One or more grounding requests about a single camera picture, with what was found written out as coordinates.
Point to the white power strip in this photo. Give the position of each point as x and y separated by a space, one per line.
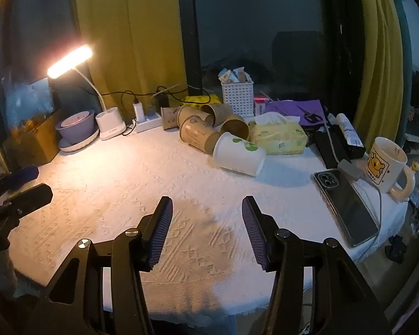
148 123

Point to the black plug charger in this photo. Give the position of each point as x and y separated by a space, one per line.
162 101

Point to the white plastic basket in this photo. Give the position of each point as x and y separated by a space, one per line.
238 99

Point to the white desk lamp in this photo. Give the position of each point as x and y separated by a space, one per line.
110 125

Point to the purple folder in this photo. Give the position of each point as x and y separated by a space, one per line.
286 109

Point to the yellow curtain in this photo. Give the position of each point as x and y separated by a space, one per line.
380 59
132 35

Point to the brown cardboard box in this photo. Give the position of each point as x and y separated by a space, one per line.
35 143

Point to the pale printed paper cup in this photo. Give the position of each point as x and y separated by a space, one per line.
169 118

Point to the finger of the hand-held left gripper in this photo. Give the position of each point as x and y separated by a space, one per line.
31 195
22 175

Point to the black scissors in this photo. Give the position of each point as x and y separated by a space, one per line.
312 116

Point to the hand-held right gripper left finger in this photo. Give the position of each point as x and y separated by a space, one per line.
162 230

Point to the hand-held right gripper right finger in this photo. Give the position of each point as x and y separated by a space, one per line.
253 233

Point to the white tube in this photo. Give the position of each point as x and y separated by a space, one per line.
349 129

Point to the long black box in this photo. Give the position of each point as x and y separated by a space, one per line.
342 150

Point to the blue plastic bag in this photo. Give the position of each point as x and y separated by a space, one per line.
29 99

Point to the white textured tablecloth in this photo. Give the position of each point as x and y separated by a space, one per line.
125 181

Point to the grey charger adapter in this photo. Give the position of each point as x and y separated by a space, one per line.
349 170

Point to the small black object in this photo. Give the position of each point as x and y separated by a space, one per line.
396 249

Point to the white paper cup green print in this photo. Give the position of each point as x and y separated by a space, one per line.
235 155

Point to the bundle of snack packets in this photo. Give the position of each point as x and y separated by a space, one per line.
234 75

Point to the yellow tissue pack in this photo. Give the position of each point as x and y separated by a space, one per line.
279 138

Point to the large brown printed paper cup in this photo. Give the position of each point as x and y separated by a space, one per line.
197 136

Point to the small red white box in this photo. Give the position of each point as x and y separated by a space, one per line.
261 104

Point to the cream mug bear print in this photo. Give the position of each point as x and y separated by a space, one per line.
384 167

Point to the yellow packet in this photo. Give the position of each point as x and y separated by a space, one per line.
199 99

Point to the smartphone in clear case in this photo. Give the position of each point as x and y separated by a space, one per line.
347 209

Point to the person's left forearm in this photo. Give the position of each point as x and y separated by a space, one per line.
5 272

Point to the white plug charger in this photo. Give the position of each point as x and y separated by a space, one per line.
138 111

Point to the purple bowl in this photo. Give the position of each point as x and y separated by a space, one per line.
75 125

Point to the white plate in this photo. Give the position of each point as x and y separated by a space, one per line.
83 143

